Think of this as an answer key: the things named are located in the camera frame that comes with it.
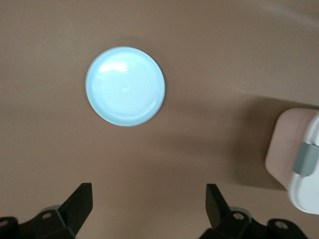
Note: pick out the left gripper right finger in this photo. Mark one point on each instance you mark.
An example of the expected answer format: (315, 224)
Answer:
(219, 214)

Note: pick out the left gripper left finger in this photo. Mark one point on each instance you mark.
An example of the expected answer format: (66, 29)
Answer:
(74, 209)

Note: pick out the light blue round plate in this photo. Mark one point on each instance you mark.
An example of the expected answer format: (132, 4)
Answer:
(124, 87)

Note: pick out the white lidded storage box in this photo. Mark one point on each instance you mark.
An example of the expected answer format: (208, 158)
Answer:
(306, 194)

